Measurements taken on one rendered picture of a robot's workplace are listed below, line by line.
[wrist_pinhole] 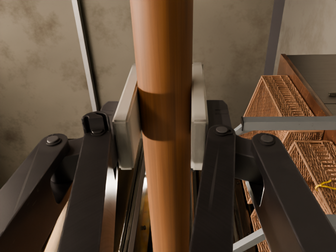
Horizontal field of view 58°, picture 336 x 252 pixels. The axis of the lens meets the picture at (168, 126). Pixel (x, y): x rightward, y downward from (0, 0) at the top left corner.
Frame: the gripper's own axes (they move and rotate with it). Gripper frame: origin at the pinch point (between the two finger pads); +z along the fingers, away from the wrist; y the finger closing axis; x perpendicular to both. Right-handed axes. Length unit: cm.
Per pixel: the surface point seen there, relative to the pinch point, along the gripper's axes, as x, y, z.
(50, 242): -117, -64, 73
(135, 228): -101, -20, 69
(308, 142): -66, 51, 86
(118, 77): -162, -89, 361
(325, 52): -83, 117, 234
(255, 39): -114, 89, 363
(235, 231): -111, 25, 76
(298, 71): -60, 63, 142
